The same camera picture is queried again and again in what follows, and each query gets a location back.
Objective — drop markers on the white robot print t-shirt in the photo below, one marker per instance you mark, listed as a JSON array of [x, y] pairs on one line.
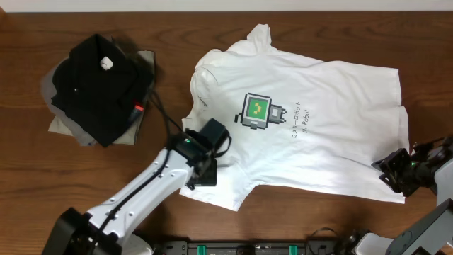
[[296, 121]]

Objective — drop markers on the white collar label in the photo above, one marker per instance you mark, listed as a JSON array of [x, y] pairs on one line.
[[106, 63]]

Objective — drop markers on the red and grey tag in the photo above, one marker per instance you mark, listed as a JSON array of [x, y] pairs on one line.
[[136, 112]]

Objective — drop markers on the black folded shirt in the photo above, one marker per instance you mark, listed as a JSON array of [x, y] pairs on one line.
[[100, 101]]

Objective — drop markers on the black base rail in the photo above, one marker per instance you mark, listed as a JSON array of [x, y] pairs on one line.
[[311, 247]]

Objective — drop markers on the light grey folded cloth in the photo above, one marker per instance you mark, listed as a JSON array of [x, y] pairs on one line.
[[61, 123]]

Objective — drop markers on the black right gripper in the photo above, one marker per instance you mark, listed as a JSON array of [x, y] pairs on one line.
[[390, 165]]

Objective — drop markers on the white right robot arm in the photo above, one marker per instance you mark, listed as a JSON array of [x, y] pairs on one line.
[[426, 236]]

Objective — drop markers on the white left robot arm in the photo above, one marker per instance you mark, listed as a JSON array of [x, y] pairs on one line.
[[106, 228]]

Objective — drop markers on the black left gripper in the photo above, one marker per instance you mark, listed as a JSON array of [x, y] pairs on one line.
[[211, 179]]

